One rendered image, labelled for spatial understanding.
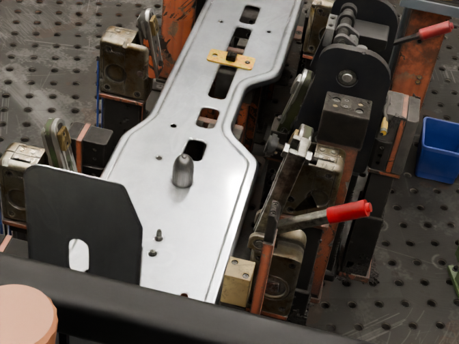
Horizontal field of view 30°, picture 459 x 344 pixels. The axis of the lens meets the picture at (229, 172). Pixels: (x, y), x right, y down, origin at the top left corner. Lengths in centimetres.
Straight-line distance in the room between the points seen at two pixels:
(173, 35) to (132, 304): 153
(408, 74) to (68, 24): 88
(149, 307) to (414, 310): 121
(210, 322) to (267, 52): 121
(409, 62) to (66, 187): 105
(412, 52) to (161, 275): 78
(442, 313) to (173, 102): 61
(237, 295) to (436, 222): 75
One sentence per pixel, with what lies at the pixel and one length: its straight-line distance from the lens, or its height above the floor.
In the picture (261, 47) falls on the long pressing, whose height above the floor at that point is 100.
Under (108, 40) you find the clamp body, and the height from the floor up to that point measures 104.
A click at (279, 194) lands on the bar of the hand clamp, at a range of 106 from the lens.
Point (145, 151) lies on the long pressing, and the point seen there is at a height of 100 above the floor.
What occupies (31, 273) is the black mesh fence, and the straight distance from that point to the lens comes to 41.
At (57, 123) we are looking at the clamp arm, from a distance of 119.
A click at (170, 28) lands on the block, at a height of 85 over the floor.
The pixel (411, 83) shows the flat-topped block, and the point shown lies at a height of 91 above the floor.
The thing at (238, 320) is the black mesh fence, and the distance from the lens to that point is 40.
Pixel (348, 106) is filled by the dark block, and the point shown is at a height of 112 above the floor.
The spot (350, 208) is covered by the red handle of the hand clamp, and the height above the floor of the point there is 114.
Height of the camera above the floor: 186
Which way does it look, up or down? 41 degrees down
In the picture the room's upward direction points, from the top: 8 degrees clockwise
